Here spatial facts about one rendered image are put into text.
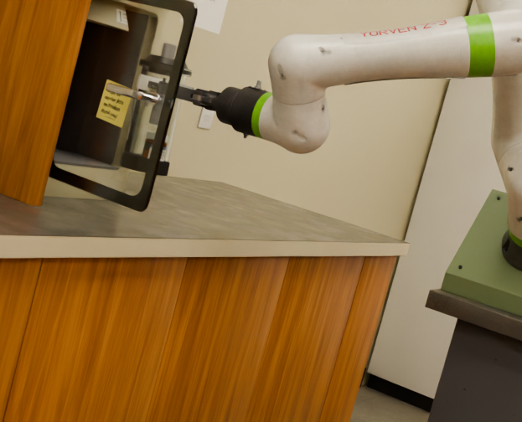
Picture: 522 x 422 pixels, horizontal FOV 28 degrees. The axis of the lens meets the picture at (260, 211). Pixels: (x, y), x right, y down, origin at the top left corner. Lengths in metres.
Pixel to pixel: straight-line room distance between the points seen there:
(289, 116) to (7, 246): 0.58
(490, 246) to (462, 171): 2.57
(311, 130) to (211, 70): 1.42
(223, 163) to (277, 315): 1.02
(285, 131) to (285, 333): 0.86
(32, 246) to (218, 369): 0.82
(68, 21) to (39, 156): 0.26
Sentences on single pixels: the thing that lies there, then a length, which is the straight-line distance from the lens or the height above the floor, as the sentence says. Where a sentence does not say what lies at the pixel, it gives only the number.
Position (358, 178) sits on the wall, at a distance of 4.49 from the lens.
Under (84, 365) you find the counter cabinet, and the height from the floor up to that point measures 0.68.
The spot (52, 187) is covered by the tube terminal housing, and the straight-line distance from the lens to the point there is 2.24.
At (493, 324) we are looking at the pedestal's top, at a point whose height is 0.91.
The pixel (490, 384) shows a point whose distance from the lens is 2.39.
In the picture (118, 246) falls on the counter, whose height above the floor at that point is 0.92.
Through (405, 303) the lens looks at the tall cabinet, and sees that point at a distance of 5.10.
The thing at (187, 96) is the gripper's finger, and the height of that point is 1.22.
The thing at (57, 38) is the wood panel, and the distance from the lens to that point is 2.07.
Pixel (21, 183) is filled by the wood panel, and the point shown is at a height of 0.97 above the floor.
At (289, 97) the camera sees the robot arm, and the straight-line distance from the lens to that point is 1.94.
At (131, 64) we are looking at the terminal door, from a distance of 2.02.
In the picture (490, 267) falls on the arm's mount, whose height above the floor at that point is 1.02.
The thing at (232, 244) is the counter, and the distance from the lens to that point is 2.29.
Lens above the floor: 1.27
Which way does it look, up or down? 6 degrees down
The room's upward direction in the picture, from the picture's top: 15 degrees clockwise
